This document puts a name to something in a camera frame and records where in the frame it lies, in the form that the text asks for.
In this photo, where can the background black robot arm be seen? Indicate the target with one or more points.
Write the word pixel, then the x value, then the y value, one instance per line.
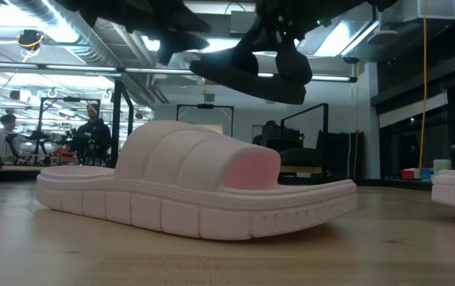
pixel 38 137

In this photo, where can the wooden shelf with black frame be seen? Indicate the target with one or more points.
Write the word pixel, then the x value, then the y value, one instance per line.
pixel 325 131

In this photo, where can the long ceiling light bar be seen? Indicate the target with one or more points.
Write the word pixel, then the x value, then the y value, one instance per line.
pixel 92 67

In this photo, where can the person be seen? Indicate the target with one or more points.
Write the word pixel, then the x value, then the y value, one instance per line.
pixel 96 139
pixel 2 139

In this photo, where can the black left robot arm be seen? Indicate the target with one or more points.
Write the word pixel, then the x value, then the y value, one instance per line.
pixel 72 5

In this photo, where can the black metal stand frame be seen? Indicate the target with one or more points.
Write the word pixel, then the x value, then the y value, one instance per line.
pixel 116 119

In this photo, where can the green container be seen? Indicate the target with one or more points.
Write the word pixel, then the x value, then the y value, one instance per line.
pixel 442 166

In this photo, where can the black slide sandal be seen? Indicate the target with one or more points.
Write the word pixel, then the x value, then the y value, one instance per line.
pixel 251 87
pixel 298 157

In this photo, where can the red box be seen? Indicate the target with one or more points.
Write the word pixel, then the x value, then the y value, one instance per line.
pixel 407 174

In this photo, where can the blue box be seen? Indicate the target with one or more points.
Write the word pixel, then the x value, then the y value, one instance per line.
pixel 426 175

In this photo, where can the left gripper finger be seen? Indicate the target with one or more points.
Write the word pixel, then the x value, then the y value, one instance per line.
pixel 179 43

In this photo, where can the wooden background table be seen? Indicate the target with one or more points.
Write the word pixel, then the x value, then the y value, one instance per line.
pixel 12 167

